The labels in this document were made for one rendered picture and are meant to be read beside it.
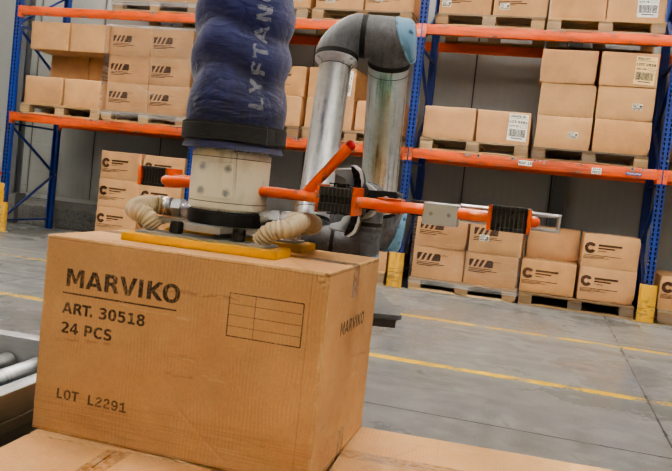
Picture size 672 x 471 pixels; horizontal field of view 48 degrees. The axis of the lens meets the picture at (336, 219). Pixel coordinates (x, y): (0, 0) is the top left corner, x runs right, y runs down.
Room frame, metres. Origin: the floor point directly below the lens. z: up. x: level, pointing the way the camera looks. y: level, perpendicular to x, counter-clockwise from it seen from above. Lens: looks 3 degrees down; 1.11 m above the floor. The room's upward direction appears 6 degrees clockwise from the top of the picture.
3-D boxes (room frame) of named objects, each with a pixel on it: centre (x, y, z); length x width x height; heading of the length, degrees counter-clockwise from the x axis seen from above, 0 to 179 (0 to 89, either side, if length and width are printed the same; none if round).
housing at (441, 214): (1.53, -0.21, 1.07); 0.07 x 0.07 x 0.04; 76
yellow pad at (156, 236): (1.55, 0.26, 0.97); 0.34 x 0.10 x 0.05; 76
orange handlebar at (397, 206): (1.71, 0.02, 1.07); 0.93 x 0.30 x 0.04; 76
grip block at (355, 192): (1.59, 0.00, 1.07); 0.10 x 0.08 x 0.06; 166
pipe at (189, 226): (1.65, 0.24, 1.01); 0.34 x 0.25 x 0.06; 76
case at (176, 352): (1.63, 0.23, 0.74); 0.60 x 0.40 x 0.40; 74
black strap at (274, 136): (1.65, 0.24, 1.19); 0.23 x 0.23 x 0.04
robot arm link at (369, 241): (1.89, -0.06, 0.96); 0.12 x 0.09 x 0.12; 84
